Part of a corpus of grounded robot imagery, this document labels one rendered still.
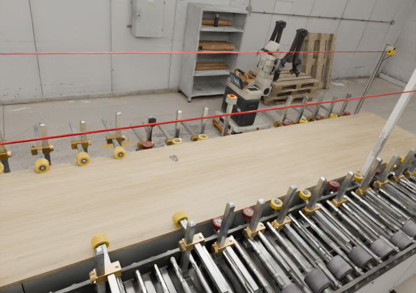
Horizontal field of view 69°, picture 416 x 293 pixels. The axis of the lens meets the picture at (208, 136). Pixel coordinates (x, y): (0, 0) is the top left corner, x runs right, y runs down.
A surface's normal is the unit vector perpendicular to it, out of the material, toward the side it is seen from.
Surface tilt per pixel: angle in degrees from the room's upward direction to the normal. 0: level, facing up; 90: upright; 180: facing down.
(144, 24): 90
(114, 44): 90
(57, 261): 0
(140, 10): 90
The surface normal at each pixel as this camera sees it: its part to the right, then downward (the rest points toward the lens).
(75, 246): 0.16, -0.84
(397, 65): -0.86, 0.15
